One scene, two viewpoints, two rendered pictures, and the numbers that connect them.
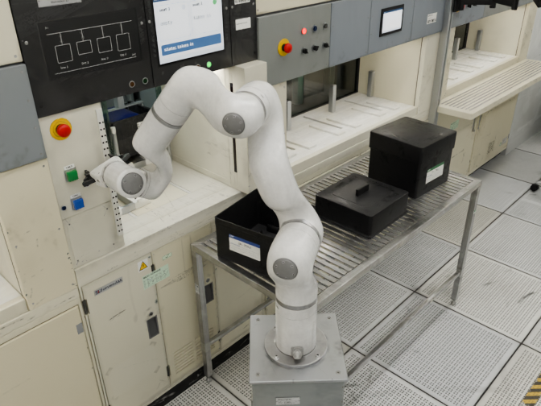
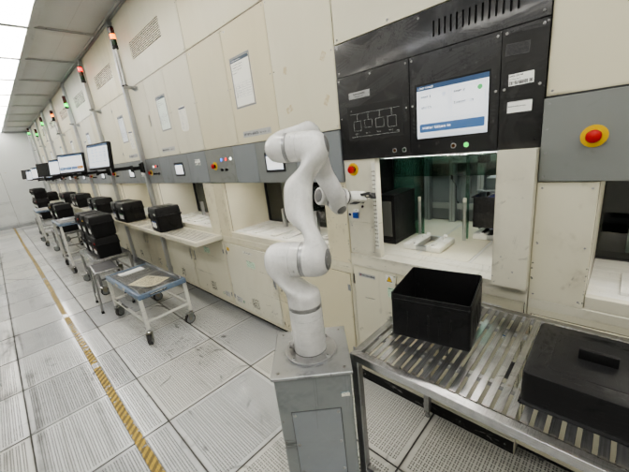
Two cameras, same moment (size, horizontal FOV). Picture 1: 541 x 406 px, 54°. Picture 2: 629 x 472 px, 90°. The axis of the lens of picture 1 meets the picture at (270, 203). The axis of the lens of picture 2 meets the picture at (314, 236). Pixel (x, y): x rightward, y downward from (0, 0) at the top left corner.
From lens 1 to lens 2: 1.72 m
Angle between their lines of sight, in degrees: 83
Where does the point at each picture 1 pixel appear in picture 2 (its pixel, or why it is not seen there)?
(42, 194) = not seen: hidden behind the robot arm
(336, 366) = (285, 372)
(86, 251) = (358, 246)
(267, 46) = (558, 132)
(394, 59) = not seen: outside the picture
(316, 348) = (302, 358)
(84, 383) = (348, 321)
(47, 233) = (341, 223)
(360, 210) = (533, 360)
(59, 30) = (357, 112)
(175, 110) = not seen: hidden behind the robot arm
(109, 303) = (366, 287)
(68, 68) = (358, 135)
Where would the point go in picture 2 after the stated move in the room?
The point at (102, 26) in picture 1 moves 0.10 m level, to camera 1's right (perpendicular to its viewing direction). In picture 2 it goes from (379, 110) to (384, 108)
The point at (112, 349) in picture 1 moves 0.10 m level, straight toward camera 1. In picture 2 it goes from (364, 317) to (350, 321)
